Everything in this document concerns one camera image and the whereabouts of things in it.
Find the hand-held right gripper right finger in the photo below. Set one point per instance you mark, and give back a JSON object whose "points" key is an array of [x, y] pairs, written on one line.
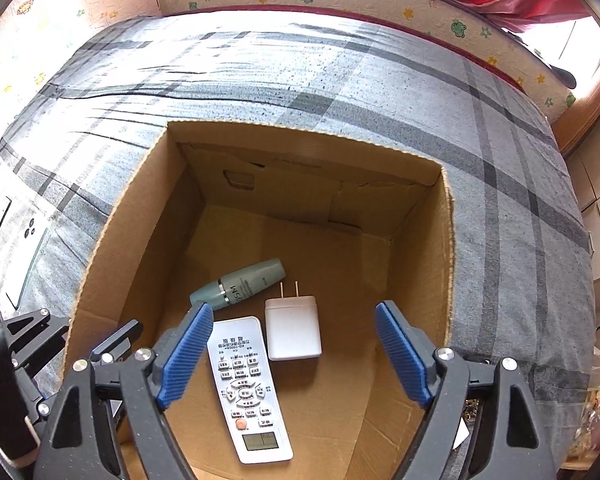
{"points": [[402, 355]]}

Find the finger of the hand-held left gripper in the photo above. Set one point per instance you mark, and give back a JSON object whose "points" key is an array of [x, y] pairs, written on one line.
{"points": [[125, 340], [45, 342]]}

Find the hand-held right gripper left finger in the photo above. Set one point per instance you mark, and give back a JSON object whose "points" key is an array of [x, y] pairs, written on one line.
{"points": [[185, 355]]}

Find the white remote control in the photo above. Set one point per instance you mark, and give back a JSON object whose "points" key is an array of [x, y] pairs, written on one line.
{"points": [[250, 410]]}

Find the pale green cosmetic bottle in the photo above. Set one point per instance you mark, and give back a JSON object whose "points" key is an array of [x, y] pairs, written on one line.
{"points": [[245, 282]]}

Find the large white plug charger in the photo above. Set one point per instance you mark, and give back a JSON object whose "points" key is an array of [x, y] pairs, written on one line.
{"points": [[292, 330]]}

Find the brown cardboard box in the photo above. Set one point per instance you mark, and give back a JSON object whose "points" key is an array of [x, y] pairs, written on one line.
{"points": [[330, 270]]}

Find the small white charger cube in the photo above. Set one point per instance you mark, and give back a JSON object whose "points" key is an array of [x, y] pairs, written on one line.
{"points": [[460, 435]]}

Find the grey plaid bed sheet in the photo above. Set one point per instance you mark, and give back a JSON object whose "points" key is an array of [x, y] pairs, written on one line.
{"points": [[330, 75]]}

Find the orange curtain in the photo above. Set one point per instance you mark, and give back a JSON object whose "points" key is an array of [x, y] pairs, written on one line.
{"points": [[590, 125]]}

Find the black oval object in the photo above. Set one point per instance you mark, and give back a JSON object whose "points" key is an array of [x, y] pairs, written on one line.
{"points": [[562, 76]]}

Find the white phone with camera dots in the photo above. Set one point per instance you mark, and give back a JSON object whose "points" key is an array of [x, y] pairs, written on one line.
{"points": [[25, 260]]}

